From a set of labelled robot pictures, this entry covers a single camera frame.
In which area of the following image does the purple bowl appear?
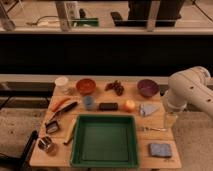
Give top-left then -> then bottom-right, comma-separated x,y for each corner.
137,79 -> 159,98

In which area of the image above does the green plastic tray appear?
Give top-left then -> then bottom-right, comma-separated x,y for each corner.
70,115 -> 139,168

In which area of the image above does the peach apple fruit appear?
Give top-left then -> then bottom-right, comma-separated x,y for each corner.
122,100 -> 136,112

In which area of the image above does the grey crumpled cloth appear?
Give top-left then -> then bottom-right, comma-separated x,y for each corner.
139,103 -> 159,117

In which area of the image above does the black bar left of table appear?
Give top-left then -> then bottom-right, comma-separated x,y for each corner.
19,130 -> 38,166

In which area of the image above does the round metal tin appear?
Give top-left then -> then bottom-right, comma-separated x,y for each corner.
38,136 -> 54,153

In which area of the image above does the orange bowl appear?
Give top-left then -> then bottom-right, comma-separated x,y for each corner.
76,78 -> 96,95

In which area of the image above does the blue plastic cup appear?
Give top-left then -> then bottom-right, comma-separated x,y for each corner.
83,95 -> 95,111

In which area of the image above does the white lidded cup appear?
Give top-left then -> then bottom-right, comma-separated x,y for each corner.
55,76 -> 69,93

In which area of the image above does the blue sponge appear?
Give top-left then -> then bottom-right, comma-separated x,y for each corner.
148,143 -> 172,158

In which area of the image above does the wooden spatula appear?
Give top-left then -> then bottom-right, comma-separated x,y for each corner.
63,118 -> 77,145

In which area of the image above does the black eraser block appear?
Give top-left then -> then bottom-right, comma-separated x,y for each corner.
98,103 -> 118,111

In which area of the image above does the black handled knife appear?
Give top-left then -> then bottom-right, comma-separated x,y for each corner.
49,101 -> 78,122

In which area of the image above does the orange carrot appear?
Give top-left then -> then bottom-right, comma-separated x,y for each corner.
50,97 -> 69,112

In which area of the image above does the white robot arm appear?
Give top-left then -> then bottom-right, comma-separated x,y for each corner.
162,66 -> 213,121

